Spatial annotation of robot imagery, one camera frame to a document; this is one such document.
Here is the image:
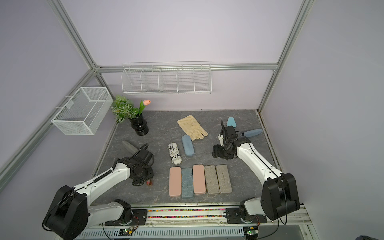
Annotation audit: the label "blue brown glasses case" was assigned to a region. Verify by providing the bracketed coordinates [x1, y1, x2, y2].
[244, 129, 263, 138]

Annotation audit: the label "grey case red glasses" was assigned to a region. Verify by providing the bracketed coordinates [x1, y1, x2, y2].
[216, 165, 233, 194]

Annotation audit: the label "green glasses case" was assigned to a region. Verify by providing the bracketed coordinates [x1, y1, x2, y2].
[204, 166, 220, 195]

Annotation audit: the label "beige case brown sunglasses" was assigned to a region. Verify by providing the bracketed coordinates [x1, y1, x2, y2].
[168, 143, 182, 165]

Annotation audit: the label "case with white sunglasses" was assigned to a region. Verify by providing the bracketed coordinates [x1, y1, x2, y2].
[182, 135, 195, 157]

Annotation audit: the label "pink glasses case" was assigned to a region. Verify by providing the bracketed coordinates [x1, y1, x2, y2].
[193, 165, 206, 195]

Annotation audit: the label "teal grey case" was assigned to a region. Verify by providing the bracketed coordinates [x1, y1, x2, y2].
[182, 168, 194, 199]

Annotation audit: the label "beige case black glasses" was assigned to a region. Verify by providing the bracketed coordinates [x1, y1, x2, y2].
[146, 179, 153, 187]

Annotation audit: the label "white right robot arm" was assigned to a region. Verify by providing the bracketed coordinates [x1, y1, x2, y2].
[212, 122, 301, 223]

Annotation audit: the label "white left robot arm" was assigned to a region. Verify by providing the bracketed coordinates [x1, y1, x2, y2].
[42, 144, 155, 240]

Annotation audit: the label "teal small trowel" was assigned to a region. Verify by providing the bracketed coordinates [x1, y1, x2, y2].
[227, 117, 237, 128]

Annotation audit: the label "beige fabric glove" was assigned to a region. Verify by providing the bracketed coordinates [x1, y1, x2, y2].
[177, 115, 208, 141]

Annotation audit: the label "black glossy vase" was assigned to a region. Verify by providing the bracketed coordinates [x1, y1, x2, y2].
[129, 114, 149, 136]

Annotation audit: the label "green artificial plant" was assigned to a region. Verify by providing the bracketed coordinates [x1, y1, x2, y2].
[111, 95, 146, 123]

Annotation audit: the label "pink tulip flower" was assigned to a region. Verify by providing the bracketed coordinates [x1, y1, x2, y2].
[143, 100, 151, 106]

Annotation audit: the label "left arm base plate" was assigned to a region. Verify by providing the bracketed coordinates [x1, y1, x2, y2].
[105, 209, 148, 226]

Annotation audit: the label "aluminium mounting rail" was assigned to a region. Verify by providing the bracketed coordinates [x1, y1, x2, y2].
[61, 204, 313, 227]

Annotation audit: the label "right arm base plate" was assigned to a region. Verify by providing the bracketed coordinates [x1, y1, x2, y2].
[223, 208, 268, 225]

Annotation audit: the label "white vented cable duct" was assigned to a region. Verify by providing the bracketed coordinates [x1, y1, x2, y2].
[76, 227, 245, 240]

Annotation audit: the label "white wire basket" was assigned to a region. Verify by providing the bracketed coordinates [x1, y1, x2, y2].
[51, 87, 113, 136]

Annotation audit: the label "long white wire shelf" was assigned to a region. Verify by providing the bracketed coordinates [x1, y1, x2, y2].
[121, 62, 212, 95]

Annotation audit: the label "aluminium frame post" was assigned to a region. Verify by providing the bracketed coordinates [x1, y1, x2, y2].
[48, 0, 115, 100]

